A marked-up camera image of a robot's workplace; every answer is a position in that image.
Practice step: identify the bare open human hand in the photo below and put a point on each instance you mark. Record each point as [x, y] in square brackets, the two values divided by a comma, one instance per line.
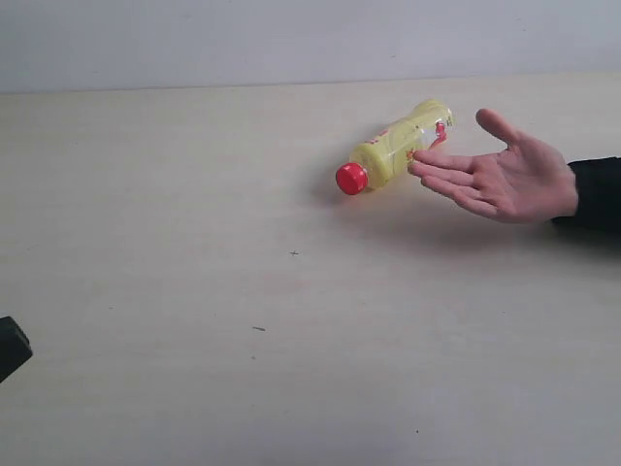
[527, 182]

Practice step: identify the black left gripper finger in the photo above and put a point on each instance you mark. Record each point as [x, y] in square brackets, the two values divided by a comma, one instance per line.
[15, 348]

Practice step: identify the yellow bottle with red cap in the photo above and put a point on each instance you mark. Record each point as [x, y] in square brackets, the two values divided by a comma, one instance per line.
[377, 161]

